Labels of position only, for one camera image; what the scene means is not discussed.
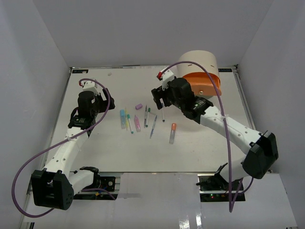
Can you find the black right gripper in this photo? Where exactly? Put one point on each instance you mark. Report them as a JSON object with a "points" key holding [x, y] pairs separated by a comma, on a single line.
{"points": [[159, 93]]}

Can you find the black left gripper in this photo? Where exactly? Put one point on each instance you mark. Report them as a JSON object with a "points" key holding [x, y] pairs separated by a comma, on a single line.
{"points": [[104, 103]]}

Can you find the green cap white marker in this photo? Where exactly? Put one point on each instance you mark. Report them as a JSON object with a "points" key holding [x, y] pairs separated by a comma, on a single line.
{"points": [[147, 118]]}

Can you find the blue cap white marker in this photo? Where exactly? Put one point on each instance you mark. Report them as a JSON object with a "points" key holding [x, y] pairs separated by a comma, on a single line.
{"points": [[162, 110]]}

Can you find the teal cap white marker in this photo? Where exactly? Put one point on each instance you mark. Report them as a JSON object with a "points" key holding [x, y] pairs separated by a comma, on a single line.
{"points": [[129, 123]]}

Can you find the orange top drawer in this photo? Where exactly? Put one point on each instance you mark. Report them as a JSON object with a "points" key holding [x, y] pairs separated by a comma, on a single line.
{"points": [[201, 84]]}

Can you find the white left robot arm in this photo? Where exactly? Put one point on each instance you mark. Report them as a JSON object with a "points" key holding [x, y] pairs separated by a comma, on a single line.
{"points": [[55, 186]]}

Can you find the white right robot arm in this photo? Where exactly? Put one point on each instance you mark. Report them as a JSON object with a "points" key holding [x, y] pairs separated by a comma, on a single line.
{"points": [[260, 149]]}

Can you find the blue highlighter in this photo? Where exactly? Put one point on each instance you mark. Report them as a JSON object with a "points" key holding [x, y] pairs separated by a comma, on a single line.
{"points": [[122, 118]]}

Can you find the purple highlighter cap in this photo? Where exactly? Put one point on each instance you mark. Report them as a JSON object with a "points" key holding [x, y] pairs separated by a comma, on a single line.
{"points": [[138, 106]]}

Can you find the clear light blue pen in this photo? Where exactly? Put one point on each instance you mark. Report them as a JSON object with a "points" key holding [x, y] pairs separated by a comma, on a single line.
{"points": [[153, 126]]}

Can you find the clear dark blue pen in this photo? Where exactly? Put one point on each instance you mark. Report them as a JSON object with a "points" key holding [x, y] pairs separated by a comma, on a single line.
{"points": [[145, 116]]}

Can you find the orange highlighter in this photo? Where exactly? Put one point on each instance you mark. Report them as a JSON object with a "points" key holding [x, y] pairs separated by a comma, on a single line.
{"points": [[172, 133]]}

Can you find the thin yellow pen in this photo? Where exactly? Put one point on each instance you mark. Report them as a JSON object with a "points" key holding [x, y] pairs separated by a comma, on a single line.
{"points": [[126, 119]]}

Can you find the pink highlighter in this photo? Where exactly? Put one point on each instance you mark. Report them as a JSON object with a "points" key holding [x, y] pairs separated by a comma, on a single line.
{"points": [[137, 124]]}

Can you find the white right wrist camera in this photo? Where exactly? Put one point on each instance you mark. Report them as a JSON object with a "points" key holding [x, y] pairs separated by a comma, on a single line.
{"points": [[165, 77]]}

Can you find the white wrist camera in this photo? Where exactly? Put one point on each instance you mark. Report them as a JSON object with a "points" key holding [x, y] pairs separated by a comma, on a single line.
{"points": [[89, 86], [165, 77]]}

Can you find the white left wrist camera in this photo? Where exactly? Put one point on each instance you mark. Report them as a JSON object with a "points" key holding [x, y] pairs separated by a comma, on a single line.
{"points": [[89, 86]]}

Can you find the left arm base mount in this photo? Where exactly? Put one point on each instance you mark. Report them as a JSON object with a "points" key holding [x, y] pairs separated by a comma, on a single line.
{"points": [[107, 188]]}

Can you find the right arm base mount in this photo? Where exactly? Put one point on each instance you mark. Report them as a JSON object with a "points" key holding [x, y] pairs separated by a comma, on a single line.
{"points": [[213, 189]]}

